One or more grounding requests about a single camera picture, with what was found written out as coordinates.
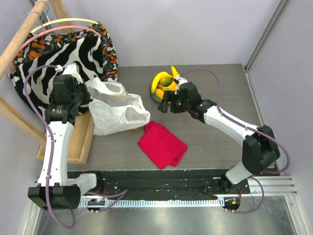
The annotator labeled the white lemon-print plastic bag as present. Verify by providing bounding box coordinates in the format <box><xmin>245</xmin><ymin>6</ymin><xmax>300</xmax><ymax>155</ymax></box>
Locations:
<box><xmin>85</xmin><ymin>77</ymin><xmax>151</xmax><ymax>136</ymax></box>

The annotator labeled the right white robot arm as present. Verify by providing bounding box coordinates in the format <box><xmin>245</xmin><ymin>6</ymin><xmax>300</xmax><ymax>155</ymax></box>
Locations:
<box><xmin>158</xmin><ymin>82</ymin><xmax>280</xmax><ymax>193</ymax></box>

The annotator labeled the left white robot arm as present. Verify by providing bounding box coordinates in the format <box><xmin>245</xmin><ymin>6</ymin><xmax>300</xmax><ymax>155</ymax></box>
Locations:
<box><xmin>28</xmin><ymin>74</ymin><xmax>104</xmax><ymax>210</ymax></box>

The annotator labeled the dark round plate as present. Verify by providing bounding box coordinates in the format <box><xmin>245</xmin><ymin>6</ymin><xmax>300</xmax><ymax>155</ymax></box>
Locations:
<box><xmin>150</xmin><ymin>85</ymin><xmax>170</xmax><ymax>103</ymax></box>

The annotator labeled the yellow banana right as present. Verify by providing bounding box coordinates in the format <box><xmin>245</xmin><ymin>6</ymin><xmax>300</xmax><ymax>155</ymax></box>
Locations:
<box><xmin>169</xmin><ymin>66</ymin><xmax>179</xmax><ymax>91</ymax></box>

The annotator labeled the yellow banana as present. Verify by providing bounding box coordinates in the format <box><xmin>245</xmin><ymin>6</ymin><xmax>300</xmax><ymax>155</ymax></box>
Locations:
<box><xmin>150</xmin><ymin>71</ymin><xmax>173</xmax><ymax>94</ymax></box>
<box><xmin>169</xmin><ymin>66</ymin><xmax>179</xmax><ymax>91</ymax></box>

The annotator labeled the yellow banana left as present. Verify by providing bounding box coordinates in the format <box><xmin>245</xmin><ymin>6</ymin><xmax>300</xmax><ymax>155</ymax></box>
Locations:
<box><xmin>150</xmin><ymin>71</ymin><xmax>173</xmax><ymax>94</ymax></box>

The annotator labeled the red folded cloth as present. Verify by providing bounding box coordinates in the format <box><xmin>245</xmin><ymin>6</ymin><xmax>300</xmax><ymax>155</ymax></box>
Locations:
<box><xmin>137</xmin><ymin>121</ymin><xmax>188</xmax><ymax>170</ymax></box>

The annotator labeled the zebra pattern cloth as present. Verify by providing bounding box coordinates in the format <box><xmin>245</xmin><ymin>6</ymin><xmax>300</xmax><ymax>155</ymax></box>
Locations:
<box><xmin>10</xmin><ymin>36</ymin><xmax>103</xmax><ymax>116</ymax></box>

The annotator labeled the orange grey patterned cloth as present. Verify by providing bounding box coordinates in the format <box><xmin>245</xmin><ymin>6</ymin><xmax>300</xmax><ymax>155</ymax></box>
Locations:
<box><xmin>9</xmin><ymin>24</ymin><xmax>118</xmax><ymax>81</ymax></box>

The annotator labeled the pink hanger hoop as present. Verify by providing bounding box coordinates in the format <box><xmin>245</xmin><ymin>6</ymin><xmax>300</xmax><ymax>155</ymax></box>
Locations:
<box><xmin>7</xmin><ymin>25</ymin><xmax>102</xmax><ymax>78</ymax></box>

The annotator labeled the cream hanger hoop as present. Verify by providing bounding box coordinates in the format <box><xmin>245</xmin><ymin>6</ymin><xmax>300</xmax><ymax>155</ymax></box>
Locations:
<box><xmin>30</xmin><ymin>18</ymin><xmax>99</xmax><ymax>33</ymax></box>

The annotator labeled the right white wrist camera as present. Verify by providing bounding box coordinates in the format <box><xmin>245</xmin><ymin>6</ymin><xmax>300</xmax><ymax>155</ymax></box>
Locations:
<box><xmin>174</xmin><ymin>75</ymin><xmax>188</xmax><ymax>95</ymax></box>

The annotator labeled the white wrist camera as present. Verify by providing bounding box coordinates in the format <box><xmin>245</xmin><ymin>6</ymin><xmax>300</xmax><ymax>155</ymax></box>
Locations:
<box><xmin>55</xmin><ymin>64</ymin><xmax>84</xmax><ymax>84</ymax></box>
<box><xmin>174</xmin><ymin>75</ymin><xmax>188</xmax><ymax>95</ymax></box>

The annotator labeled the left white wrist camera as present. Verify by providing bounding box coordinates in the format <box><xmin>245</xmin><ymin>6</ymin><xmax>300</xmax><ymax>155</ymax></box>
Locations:
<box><xmin>55</xmin><ymin>64</ymin><xmax>84</xmax><ymax>84</ymax></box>

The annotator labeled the wooden rack frame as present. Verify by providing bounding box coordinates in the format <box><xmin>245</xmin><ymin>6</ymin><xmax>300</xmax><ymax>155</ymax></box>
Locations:
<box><xmin>0</xmin><ymin>0</ymin><xmax>98</xmax><ymax>165</ymax></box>

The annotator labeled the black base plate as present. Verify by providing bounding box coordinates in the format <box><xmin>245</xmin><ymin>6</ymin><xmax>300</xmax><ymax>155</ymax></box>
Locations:
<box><xmin>67</xmin><ymin>168</ymin><xmax>251</xmax><ymax>200</ymax></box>

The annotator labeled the aluminium rail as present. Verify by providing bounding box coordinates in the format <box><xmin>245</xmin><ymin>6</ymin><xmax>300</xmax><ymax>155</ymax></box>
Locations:
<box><xmin>30</xmin><ymin>176</ymin><xmax>300</xmax><ymax>209</ymax></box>

